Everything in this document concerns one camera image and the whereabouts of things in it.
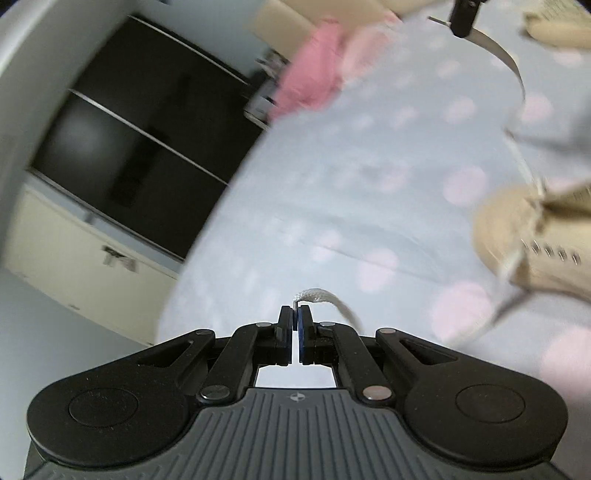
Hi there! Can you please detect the white shoelace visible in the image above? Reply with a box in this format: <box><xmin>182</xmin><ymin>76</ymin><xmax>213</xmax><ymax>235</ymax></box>
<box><xmin>291</xmin><ymin>16</ymin><xmax>555</xmax><ymax>337</ymax></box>

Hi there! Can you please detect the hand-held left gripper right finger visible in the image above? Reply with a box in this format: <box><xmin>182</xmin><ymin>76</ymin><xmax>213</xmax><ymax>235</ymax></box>
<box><xmin>298</xmin><ymin>305</ymin><xmax>458</xmax><ymax>407</ymax></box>

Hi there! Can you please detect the beige platform shoe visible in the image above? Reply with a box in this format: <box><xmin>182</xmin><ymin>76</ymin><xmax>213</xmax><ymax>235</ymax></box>
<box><xmin>473</xmin><ymin>180</ymin><xmax>591</xmax><ymax>301</ymax></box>
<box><xmin>522</xmin><ymin>0</ymin><xmax>591</xmax><ymax>49</ymax></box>

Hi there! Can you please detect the cream cabinet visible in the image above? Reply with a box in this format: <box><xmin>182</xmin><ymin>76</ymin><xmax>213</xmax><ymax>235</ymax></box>
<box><xmin>4</xmin><ymin>173</ymin><xmax>181</xmax><ymax>347</ymax></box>

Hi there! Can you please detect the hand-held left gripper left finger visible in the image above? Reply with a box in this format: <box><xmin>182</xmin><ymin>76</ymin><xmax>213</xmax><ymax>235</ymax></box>
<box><xmin>134</xmin><ymin>305</ymin><xmax>296</xmax><ymax>406</ymax></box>

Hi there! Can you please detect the dark wardrobe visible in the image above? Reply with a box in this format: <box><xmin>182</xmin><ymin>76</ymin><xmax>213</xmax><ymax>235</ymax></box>
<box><xmin>28</xmin><ymin>14</ymin><xmax>273</xmax><ymax>261</ymax></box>

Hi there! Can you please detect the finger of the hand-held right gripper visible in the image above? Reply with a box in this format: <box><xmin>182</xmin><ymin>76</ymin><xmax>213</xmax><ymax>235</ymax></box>
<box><xmin>449</xmin><ymin>0</ymin><xmax>486</xmax><ymax>38</ymax></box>

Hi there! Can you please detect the beige headboard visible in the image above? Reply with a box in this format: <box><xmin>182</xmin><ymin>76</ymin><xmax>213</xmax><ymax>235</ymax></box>
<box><xmin>249</xmin><ymin>0</ymin><xmax>444</xmax><ymax>51</ymax></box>

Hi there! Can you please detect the light pink pillow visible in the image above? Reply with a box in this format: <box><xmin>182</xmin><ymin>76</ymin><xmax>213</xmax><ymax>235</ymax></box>
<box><xmin>342</xmin><ymin>11</ymin><xmax>402</xmax><ymax>70</ymax></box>

